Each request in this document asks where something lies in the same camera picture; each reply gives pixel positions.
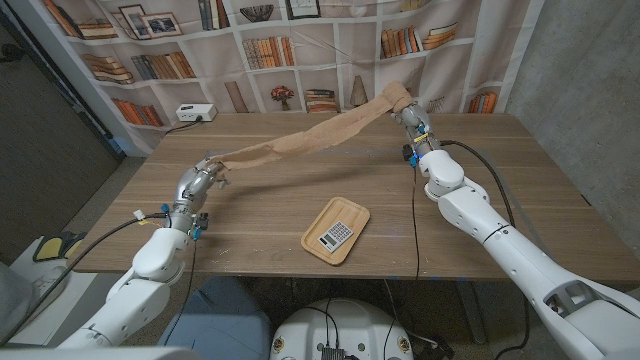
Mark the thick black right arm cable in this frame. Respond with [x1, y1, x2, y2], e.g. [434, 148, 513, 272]
[439, 139, 532, 360]

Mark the white power outlet box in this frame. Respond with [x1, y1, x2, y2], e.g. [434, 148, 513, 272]
[175, 103, 219, 123]

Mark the blue grey box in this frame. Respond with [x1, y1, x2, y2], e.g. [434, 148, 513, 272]
[159, 277, 274, 360]

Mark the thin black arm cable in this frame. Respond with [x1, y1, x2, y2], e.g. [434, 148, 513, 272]
[409, 166, 422, 281]
[162, 238, 199, 347]

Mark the black outlet power cord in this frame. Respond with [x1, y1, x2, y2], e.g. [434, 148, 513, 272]
[164, 117, 204, 135]

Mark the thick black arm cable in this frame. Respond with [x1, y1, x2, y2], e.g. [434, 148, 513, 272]
[0, 212, 170, 347]
[439, 139, 532, 360]

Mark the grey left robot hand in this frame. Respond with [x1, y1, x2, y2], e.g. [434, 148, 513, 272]
[169, 158, 232, 234]

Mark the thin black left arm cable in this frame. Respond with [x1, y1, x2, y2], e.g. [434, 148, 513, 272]
[162, 238, 199, 347]

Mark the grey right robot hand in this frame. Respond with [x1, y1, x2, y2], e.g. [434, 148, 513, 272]
[392, 103, 442, 159]

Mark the white floor platform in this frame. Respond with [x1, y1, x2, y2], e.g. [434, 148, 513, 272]
[4, 237, 101, 346]

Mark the yellow and black pad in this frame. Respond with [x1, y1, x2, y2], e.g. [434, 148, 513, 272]
[32, 231, 87, 264]

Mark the wooden tray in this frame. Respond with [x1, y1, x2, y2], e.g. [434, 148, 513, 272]
[300, 196, 372, 267]

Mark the grey calculator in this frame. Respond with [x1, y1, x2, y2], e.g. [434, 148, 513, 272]
[317, 220, 355, 254]

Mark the white shoe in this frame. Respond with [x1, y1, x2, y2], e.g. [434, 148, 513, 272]
[29, 272, 69, 321]

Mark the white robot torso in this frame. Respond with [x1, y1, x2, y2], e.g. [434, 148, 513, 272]
[269, 298, 414, 360]

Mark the grey table leg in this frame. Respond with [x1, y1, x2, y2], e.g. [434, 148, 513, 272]
[455, 279, 489, 346]

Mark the black torso cable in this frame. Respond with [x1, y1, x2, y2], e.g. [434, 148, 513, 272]
[299, 298, 341, 351]

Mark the printed bookshelf backdrop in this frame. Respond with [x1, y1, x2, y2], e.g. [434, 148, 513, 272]
[37, 0, 546, 156]

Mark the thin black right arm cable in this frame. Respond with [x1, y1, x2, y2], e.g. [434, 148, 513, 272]
[409, 166, 422, 281]

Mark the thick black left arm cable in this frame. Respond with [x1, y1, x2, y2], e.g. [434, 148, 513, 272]
[0, 212, 170, 347]

